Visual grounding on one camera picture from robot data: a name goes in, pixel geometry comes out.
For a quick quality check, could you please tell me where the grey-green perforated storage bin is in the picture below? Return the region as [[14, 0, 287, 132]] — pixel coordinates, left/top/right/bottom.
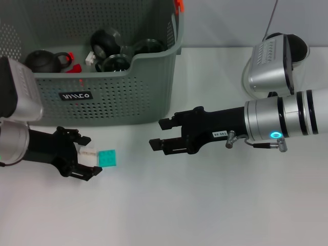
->
[[0, 0, 185, 128]]

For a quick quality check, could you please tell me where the teal building brick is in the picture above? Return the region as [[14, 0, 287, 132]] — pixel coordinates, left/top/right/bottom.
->
[[98, 149, 118, 169]]

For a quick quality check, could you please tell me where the thin grey wall cable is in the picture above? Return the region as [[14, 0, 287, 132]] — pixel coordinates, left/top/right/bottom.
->
[[263, 0, 279, 39]]

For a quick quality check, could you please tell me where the right gripper cable with plug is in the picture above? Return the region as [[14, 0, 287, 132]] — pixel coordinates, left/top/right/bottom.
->
[[225, 130, 280, 149]]

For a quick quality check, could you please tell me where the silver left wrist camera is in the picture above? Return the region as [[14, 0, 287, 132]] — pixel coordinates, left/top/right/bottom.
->
[[0, 56, 45, 122]]

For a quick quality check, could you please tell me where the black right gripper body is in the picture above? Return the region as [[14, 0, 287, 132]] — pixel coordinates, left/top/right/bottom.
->
[[180, 106, 249, 156]]

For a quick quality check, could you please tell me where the dark clay teapot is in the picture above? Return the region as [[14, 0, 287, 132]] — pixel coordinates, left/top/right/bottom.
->
[[24, 50, 70, 74]]

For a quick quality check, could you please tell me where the white building brick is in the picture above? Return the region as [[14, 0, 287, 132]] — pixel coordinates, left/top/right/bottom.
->
[[76, 145, 100, 165], [85, 51, 97, 66]]

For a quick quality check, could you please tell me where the dark red brick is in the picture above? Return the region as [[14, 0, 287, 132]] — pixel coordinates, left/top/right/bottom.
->
[[65, 64, 83, 74]]

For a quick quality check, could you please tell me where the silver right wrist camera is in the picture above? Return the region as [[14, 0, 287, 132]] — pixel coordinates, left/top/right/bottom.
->
[[248, 34, 296, 97]]

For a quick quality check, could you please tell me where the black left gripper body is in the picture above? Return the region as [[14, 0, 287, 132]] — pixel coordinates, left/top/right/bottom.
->
[[24, 126, 78, 178]]

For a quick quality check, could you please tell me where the glass teacup with black base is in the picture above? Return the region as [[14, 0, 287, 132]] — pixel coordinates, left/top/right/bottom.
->
[[94, 53, 131, 73], [133, 39, 166, 56], [90, 29, 134, 59]]

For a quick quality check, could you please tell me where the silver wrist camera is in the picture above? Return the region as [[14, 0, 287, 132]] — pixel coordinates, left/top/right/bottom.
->
[[248, 34, 296, 97], [0, 56, 45, 122]]

